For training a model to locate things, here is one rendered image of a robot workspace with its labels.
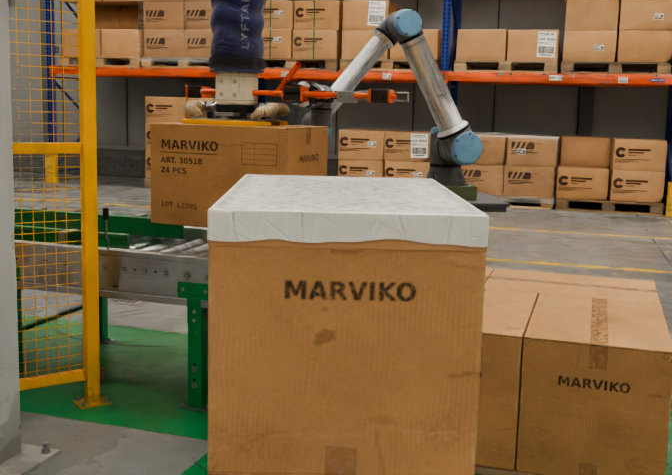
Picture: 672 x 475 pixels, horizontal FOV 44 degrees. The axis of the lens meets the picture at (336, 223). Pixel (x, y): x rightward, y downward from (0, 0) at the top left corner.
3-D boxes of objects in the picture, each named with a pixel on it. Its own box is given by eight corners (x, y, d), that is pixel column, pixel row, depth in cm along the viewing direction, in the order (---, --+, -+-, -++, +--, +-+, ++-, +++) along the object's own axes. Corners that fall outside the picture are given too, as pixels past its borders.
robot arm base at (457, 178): (423, 181, 410) (424, 161, 408) (463, 182, 409) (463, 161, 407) (426, 185, 391) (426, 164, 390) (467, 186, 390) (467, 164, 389)
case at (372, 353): (243, 356, 184) (244, 174, 179) (425, 359, 185) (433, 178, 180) (206, 476, 125) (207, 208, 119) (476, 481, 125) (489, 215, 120)
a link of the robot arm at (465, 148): (474, 153, 391) (407, 4, 373) (490, 156, 375) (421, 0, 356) (446, 169, 389) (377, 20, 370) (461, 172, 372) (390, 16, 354)
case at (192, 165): (150, 222, 337) (149, 122, 332) (201, 212, 374) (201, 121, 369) (286, 234, 316) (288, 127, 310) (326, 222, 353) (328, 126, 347)
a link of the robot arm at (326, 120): (327, 136, 371) (328, 108, 369) (334, 137, 360) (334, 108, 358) (306, 136, 368) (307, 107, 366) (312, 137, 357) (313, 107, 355)
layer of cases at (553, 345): (257, 432, 264) (258, 308, 258) (348, 348, 358) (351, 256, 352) (663, 494, 228) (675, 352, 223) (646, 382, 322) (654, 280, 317)
